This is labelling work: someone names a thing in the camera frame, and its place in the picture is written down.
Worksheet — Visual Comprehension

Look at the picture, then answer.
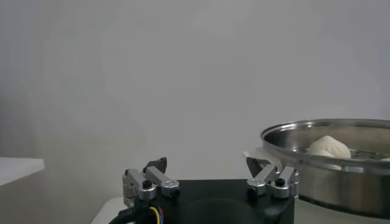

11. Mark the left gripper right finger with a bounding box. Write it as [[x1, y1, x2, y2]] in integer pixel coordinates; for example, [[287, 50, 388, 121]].
[[246, 156, 300, 200]]

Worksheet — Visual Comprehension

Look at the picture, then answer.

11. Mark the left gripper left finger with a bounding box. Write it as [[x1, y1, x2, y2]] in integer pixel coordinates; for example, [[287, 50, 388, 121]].
[[121, 156, 181, 208]]

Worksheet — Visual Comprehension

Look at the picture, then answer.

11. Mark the white steamed baozi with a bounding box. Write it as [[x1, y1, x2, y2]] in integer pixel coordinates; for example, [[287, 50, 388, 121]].
[[306, 135, 352, 159]]

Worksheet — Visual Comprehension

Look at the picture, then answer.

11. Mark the stainless steel steamer basket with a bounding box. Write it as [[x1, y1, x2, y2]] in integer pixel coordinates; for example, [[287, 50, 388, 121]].
[[260, 118, 390, 220]]

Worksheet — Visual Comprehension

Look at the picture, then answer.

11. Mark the white electric cooker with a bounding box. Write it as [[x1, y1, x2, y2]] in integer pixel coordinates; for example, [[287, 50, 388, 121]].
[[243, 147, 390, 224]]

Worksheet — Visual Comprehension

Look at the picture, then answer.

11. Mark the white side table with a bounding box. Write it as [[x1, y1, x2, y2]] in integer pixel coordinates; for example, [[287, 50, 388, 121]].
[[0, 157, 46, 187]]

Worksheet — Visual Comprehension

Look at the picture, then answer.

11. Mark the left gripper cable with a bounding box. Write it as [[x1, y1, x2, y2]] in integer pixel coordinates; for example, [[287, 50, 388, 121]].
[[108, 205, 165, 224]]

